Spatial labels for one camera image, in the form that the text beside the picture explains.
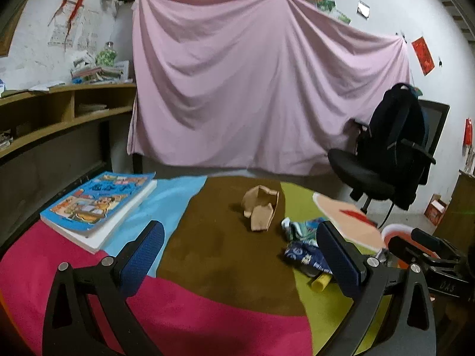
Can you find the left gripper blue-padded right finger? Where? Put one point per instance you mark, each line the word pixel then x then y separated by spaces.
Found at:
pixel 408 327

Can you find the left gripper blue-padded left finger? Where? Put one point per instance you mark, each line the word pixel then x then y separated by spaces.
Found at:
pixel 70 326

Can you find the yellow cylinder tube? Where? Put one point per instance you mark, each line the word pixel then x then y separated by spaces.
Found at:
pixel 320 283

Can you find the green snack wrapper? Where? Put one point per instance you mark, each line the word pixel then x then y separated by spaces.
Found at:
pixel 301 231

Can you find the wooden cabinet right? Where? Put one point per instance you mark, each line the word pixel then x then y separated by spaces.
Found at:
pixel 457 224

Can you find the orange bucket white rim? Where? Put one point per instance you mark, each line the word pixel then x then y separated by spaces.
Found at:
pixel 408 244

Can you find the cardboard box on floor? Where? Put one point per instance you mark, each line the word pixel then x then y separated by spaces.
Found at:
pixel 435 210

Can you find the blue illustrated book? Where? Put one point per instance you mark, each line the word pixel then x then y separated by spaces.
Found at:
pixel 88 215

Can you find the black office chair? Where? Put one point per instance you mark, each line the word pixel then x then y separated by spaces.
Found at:
pixel 353 168

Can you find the blue patterned wrapper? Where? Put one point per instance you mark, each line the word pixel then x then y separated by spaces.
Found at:
pixel 306 257

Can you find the red hanging decoration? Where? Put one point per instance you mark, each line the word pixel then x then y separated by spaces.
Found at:
pixel 468 138

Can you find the dark blue backpack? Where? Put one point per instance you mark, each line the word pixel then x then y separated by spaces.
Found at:
pixel 398 139

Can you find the colourful patchwork blanket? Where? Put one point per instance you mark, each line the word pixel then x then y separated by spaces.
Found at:
pixel 216 288

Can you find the wooden shelf unit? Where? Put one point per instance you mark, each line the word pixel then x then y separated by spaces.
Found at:
pixel 50 140

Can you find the crumpled brown paper bag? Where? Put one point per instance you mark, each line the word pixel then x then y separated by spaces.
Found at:
pixel 259 205

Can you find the stack of books on shelf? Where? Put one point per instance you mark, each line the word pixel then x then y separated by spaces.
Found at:
pixel 86 71

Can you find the pink hanging sheet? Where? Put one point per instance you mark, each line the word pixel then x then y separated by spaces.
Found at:
pixel 253 84

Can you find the green filled glass jar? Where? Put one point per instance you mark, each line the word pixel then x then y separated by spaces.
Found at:
pixel 106 57

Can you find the red paper wall poster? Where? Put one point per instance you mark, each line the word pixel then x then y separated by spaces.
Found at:
pixel 423 55

